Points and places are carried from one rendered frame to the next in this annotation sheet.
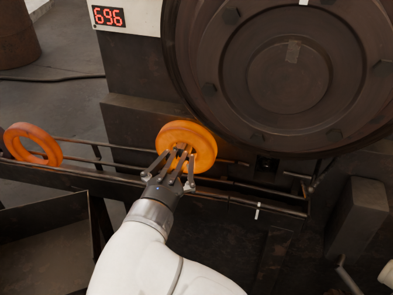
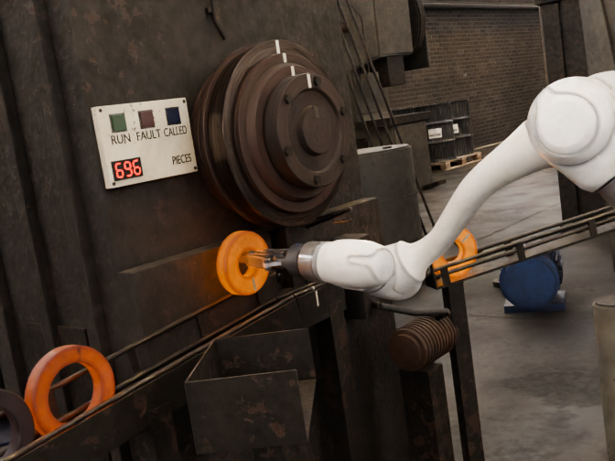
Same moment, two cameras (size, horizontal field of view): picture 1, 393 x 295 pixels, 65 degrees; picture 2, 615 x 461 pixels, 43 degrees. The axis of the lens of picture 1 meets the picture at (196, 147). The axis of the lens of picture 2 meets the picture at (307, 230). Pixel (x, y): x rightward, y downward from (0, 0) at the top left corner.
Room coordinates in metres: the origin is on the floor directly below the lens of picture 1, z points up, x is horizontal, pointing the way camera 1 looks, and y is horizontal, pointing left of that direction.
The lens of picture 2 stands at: (-0.33, 1.65, 1.16)
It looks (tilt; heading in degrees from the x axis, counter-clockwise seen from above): 8 degrees down; 294
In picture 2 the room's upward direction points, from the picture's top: 9 degrees counter-clockwise
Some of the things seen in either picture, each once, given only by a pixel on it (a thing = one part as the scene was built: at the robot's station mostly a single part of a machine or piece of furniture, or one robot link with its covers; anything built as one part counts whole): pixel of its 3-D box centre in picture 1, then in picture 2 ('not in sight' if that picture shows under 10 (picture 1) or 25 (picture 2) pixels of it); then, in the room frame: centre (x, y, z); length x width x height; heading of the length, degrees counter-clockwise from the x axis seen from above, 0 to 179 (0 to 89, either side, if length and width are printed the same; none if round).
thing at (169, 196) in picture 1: (162, 192); (292, 259); (0.43, 0.07, 0.84); 0.09 x 0.08 x 0.07; 163
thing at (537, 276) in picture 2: not in sight; (533, 272); (0.26, -2.44, 0.17); 0.57 x 0.31 x 0.34; 93
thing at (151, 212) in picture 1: (149, 221); (318, 261); (0.36, 0.09, 0.83); 0.09 x 0.06 x 0.09; 73
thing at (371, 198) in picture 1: (351, 221); (354, 276); (0.46, -0.40, 0.68); 0.11 x 0.08 x 0.24; 163
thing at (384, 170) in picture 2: not in sight; (373, 218); (1.29, -3.02, 0.45); 0.59 x 0.59 x 0.89
